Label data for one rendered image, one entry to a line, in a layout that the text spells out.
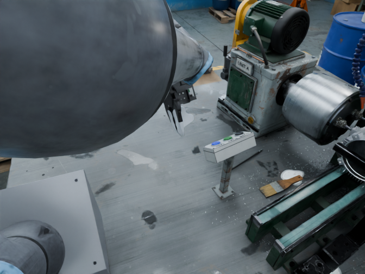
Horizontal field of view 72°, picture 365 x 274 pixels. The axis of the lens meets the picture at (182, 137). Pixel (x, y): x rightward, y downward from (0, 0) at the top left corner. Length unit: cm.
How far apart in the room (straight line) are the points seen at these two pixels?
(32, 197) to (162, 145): 63
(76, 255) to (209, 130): 83
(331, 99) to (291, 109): 15
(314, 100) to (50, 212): 97
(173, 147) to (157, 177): 20
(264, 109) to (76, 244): 91
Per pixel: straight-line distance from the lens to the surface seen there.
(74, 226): 81
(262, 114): 123
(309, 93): 109
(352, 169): 112
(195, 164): 113
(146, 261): 91
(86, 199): 80
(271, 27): 120
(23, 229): 78
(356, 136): 104
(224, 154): 83
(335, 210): 99
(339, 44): 308
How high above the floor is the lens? 164
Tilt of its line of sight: 41 degrees down
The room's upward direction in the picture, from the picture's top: straight up
